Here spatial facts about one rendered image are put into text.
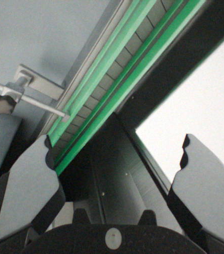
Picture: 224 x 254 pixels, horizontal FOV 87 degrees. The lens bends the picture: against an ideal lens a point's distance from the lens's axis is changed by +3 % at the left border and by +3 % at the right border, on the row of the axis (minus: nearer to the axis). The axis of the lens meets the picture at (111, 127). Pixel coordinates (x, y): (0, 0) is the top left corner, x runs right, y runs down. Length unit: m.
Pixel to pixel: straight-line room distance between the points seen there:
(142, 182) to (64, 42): 0.45
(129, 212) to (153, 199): 0.08
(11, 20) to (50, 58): 0.11
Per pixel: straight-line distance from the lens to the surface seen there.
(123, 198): 0.38
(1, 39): 0.49
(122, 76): 0.34
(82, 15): 0.46
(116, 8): 0.35
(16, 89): 0.28
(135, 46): 0.37
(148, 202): 0.32
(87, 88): 0.28
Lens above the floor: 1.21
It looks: 47 degrees down
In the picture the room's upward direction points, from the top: 154 degrees clockwise
